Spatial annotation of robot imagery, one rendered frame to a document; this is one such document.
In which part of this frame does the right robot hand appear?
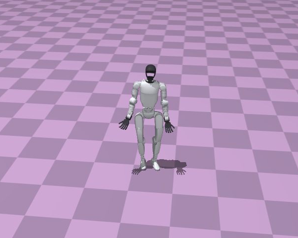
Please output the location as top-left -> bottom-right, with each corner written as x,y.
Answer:
119,116 -> 132,130

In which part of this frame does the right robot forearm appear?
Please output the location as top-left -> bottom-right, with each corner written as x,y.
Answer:
127,103 -> 135,118

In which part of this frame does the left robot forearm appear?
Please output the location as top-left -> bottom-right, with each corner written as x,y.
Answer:
162,105 -> 169,120

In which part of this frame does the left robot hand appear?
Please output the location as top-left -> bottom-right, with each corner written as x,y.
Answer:
164,118 -> 175,133

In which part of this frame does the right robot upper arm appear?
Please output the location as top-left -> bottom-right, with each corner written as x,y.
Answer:
130,81 -> 141,105

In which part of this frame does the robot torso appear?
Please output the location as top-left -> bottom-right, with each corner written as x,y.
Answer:
140,79 -> 159,119

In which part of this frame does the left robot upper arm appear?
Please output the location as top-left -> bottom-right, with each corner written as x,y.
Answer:
159,82 -> 168,106

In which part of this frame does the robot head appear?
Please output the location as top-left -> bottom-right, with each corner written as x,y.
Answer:
146,64 -> 156,83

